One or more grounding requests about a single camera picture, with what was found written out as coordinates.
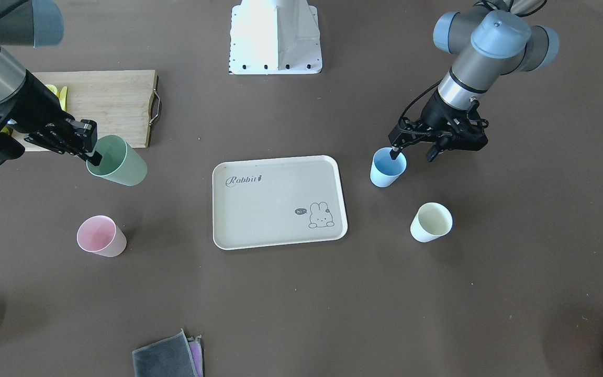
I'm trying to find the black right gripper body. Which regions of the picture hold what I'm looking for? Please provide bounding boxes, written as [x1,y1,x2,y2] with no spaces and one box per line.
[0,71,80,157]

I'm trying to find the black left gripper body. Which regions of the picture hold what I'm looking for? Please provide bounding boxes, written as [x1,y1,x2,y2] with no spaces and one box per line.
[419,92,485,144]

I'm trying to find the blue plastic cup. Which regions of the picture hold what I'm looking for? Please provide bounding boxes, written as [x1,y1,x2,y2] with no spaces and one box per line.
[370,147,407,187]

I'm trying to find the green plastic cup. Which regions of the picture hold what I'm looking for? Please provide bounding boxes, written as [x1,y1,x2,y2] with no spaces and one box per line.
[86,135,148,186]

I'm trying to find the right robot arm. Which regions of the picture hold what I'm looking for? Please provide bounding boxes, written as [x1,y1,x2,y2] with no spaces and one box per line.
[0,1,102,165]

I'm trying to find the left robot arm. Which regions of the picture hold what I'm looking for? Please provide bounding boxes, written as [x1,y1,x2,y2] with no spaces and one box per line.
[388,1,560,162]

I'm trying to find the cream rabbit tray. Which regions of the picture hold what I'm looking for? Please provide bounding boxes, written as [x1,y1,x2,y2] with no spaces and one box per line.
[211,155,349,250]

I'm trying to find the yellow plastic knife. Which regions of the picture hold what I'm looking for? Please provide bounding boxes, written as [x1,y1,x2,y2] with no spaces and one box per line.
[46,84,69,112]

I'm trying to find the wooden cutting board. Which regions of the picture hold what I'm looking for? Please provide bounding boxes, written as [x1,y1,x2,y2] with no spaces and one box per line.
[35,70,158,148]

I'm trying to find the cream plastic cup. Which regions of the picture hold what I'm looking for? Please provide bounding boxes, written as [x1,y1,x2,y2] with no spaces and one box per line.
[410,202,454,242]

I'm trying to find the pink plastic cup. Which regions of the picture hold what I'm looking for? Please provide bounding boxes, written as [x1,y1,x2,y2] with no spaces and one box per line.
[76,215,127,257]

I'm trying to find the grey folded cloth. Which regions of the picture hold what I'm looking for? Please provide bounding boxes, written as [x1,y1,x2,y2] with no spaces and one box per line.
[132,331,204,376]

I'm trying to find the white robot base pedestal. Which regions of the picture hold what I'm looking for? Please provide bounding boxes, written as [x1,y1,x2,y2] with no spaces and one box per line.
[228,1,323,75]

